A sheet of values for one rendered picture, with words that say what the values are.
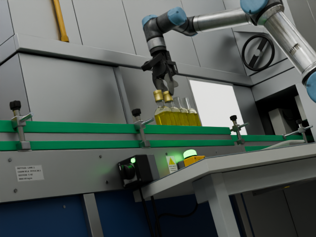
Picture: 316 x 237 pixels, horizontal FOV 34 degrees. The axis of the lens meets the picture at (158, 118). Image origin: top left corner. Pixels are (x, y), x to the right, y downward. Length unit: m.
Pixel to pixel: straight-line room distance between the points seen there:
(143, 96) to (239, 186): 0.90
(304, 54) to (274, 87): 1.18
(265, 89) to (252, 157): 1.67
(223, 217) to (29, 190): 0.48
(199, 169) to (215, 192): 0.08
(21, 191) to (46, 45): 0.78
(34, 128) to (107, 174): 0.25
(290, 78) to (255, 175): 1.58
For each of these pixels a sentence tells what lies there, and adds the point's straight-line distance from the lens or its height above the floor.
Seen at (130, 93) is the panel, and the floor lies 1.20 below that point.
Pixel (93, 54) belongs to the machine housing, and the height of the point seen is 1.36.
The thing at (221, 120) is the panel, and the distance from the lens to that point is 2.60.
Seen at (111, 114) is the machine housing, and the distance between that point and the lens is 2.02.
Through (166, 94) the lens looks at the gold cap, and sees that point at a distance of 2.07.
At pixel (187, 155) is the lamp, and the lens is 1.71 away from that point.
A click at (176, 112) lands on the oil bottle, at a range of 2.04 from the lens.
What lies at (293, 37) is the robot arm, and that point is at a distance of 1.86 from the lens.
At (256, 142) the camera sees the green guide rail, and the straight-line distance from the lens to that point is 2.47.
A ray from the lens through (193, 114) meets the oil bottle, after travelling 2.13.
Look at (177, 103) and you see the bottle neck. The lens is 2.11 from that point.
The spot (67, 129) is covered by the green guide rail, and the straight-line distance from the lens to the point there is 1.44.
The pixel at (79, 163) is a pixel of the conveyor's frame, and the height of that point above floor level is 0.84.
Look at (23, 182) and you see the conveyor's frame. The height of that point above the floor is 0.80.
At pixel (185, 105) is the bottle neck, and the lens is 2.16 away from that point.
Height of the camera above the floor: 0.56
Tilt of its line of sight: 14 degrees up
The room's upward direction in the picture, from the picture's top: 15 degrees counter-clockwise
